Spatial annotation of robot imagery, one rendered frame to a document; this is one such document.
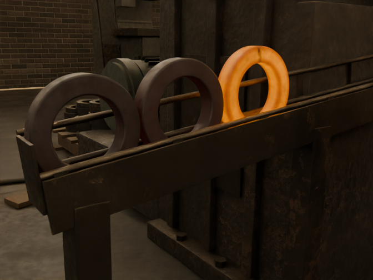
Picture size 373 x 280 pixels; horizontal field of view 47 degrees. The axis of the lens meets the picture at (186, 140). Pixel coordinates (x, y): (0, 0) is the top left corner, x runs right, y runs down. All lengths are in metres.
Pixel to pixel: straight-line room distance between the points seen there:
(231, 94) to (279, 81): 0.14
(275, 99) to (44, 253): 1.11
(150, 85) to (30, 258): 1.12
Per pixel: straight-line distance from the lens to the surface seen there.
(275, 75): 0.92
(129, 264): 1.60
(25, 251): 1.77
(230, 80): 0.82
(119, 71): 2.10
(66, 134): 3.00
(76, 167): 0.67
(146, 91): 0.72
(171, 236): 1.63
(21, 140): 0.68
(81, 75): 0.67
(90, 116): 0.75
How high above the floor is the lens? 0.78
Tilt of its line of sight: 13 degrees down
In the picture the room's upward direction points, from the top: 1 degrees clockwise
